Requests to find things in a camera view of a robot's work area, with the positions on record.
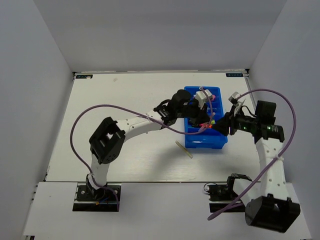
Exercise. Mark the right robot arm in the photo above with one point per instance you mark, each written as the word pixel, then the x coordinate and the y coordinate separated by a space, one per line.
pixel 266 199

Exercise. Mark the pink patterned tube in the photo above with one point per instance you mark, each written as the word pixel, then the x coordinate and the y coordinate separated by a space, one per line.
pixel 200 96

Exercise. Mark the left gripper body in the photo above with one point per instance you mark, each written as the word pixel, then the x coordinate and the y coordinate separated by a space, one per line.
pixel 192 111

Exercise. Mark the table label sticker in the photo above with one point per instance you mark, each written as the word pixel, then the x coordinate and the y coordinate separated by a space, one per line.
pixel 84 76
pixel 234 75

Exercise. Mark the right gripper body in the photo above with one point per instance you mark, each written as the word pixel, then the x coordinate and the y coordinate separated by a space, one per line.
pixel 238 122

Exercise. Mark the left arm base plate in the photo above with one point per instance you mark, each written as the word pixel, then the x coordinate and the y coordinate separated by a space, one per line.
pixel 85 202

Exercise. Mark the yellow refill in clear tube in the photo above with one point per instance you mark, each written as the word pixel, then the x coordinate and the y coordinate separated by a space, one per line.
pixel 184 149

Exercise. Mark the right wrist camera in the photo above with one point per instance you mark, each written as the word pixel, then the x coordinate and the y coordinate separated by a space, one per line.
pixel 236 98

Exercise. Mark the left table label sticker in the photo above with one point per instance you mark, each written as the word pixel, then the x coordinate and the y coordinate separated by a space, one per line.
pixel 84 76

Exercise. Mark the pink highlighter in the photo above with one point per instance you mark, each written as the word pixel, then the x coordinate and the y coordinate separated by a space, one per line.
pixel 205 126

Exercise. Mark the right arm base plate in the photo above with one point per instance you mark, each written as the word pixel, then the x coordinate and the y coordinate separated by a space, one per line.
pixel 221 194

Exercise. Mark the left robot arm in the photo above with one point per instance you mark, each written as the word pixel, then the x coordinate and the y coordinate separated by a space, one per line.
pixel 108 139

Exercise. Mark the right table label sticker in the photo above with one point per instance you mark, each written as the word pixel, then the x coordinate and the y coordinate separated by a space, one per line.
pixel 234 75

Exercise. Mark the blue compartment tray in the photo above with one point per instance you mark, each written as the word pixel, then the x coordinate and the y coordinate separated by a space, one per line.
pixel 210 138

